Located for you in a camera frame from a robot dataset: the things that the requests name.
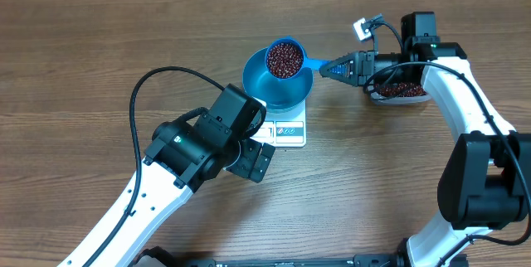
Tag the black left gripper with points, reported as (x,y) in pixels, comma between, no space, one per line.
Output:
(246,167)

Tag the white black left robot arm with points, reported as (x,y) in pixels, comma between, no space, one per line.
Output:
(183,154)

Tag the red adzuki beans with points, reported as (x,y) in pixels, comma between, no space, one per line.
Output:
(387,78)

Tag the blue plastic measuring scoop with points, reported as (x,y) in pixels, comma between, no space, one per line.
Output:
(285,59)

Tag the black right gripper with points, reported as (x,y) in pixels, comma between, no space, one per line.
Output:
(361,67)

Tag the teal blue bowl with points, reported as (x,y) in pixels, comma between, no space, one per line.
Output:
(279,95)

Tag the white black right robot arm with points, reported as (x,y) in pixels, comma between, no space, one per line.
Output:
(486,182)

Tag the white digital kitchen scale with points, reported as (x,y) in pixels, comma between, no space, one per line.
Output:
(285,122)

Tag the clear plastic bean container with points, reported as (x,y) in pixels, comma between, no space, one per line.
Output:
(399,94)

